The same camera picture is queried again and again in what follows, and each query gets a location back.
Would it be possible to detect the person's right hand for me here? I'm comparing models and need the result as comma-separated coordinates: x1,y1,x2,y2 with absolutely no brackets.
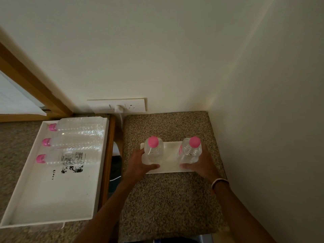
180,143,223,184

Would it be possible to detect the person's left hand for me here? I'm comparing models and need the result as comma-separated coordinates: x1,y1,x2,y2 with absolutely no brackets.
123,148,160,184

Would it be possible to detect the clear bottle with pink cap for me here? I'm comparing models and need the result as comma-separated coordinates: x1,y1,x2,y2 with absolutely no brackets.
176,136,202,165
42,134,105,149
141,136,164,165
48,118,105,132
36,151,88,166

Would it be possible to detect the person's right forearm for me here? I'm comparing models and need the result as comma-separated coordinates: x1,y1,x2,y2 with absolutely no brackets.
212,180,277,243

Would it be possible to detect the person's left forearm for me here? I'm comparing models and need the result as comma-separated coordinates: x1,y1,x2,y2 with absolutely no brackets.
73,179,143,243

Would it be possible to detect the small white tray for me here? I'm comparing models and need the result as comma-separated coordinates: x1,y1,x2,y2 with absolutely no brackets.
140,141,196,174

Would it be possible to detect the white wristband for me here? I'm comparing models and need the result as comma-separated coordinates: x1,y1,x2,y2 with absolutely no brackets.
211,178,230,191

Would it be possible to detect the black appliance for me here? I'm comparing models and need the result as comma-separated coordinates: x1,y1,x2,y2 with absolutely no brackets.
107,155,124,200

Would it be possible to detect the wooden counter side panel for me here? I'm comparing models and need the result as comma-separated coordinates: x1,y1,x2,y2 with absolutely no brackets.
98,115,117,210

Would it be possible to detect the large white tray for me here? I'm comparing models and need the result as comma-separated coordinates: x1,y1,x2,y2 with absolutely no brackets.
0,117,110,229

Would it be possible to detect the white wall socket plate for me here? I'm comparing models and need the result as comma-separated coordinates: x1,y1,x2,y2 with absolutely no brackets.
87,98,147,114

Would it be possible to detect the wooden window frame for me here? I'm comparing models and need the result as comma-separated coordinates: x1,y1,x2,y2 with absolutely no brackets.
0,42,74,123

